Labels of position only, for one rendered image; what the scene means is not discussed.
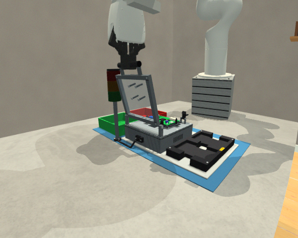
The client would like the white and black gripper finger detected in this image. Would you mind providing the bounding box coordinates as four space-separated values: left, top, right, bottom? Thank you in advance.
129 43 145 69
108 27 130 70

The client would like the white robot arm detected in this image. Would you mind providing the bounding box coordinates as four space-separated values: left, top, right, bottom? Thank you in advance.
126 0 242 78

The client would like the red bin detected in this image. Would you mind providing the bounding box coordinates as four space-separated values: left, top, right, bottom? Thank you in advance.
158 111 167 117

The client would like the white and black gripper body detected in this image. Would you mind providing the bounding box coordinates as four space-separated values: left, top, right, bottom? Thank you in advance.
108 0 146 45

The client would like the green open bin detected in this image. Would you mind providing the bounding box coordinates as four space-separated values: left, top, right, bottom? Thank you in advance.
98 113 138 137

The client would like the green circuit board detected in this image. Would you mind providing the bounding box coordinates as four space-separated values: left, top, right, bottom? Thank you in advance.
159 116 176 125

